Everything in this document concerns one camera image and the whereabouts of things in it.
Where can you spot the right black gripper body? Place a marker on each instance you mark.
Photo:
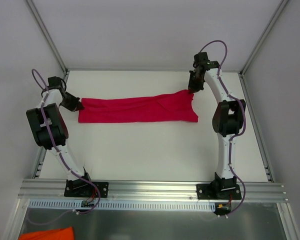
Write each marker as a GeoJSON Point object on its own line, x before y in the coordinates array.
{"type": "Point", "coordinates": [195, 83]}

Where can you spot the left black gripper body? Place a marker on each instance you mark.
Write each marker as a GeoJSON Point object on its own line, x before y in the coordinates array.
{"type": "Point", "coordinates": [71, 102]}

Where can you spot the red t-shirt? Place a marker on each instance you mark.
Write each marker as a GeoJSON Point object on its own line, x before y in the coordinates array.
{"type": "Point", "coordinates": [160, 108]}

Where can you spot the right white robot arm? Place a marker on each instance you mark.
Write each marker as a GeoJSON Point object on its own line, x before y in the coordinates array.
{"type": "Point", "coordinates": [228, 119]}

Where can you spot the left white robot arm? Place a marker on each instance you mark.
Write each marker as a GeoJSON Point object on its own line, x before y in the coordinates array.
{"type": "Point", "coordinates": [50, 131]}

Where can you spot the orange folded t-shirt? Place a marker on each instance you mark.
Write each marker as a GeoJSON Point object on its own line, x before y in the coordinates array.
{"type": "Point", "coordinates": [54, 234]}

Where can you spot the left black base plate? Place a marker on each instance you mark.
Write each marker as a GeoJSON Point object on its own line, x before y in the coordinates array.
{"type": "Point", "coordinates": [82, 189]}

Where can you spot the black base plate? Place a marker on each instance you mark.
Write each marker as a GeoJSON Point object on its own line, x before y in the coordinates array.
{"type": "Point", "coordinates": [205, 191]}
{"type": "Point", "coordinates": [82, 189]}

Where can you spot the left aluminium frame post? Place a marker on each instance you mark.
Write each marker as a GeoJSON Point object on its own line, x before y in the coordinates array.
{"type": "Point", "coordinates": [30, 4]}

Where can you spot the aluminium frame post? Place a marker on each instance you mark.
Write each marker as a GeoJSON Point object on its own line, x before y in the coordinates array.
{"type": "Point", "coordinates": [266, 32]}
{"type": "Point", "coordinates": [30, 4]}

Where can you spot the aluminium mounting rail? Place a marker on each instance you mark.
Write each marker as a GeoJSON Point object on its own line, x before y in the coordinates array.
{"type": "Point", "coordinates": [174, 191]}

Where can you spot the right aluminium frame post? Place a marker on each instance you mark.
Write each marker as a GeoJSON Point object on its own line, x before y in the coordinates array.
{"type": "Point", "coordinates": [266, 32]}

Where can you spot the slotted grey cable duct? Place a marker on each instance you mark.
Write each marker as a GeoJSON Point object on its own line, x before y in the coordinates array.
{"type": "Point", "coordinates": [104, 204]}

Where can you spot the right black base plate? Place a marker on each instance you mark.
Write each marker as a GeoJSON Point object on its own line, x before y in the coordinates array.
{"type": "Point", "coordinates": [205, 191]}

